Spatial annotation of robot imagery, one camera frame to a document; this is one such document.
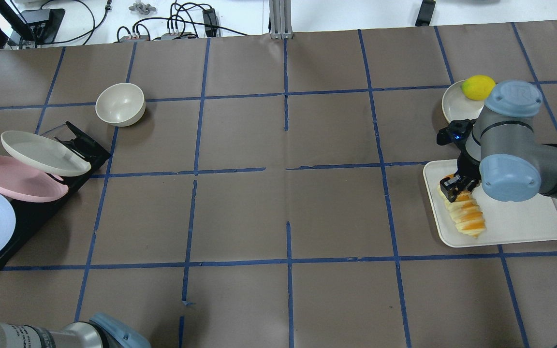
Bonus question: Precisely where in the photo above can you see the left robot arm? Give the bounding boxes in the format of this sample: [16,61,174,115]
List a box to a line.
[0,312,151,348]

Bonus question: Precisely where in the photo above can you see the cream plate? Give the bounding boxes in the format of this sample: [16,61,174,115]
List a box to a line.
[0,130,91,177]

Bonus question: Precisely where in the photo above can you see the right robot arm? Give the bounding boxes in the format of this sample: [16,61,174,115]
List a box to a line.
[436,80,557,203]

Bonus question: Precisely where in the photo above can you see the pink plate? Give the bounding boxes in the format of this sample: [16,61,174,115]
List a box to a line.
[0,156,69,203]

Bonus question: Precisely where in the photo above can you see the black dish rack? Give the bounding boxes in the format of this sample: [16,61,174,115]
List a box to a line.
[0,121,111,271]

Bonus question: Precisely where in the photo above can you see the black power adapter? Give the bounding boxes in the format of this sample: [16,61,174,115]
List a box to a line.
[415,0,436,27]

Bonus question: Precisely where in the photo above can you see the yellow lemon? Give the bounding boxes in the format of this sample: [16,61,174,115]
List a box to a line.
[460,75,497,101]

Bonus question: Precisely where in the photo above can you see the aluminium frame post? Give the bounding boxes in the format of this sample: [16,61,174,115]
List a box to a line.
[269,0,293,40]

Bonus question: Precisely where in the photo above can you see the black cables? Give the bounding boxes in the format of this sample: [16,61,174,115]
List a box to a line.
[56,0,250,44]

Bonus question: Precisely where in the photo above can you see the cream tray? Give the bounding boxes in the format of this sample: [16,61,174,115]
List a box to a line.
[424,160,557,247]

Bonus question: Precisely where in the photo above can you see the cream shallow bowl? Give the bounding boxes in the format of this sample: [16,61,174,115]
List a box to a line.
[440,79,484,123]

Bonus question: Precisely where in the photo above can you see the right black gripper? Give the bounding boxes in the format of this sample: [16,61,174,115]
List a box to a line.
[436,119,481,203]

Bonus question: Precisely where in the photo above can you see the croissant bread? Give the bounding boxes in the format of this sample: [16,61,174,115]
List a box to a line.
[438,187,486,238]

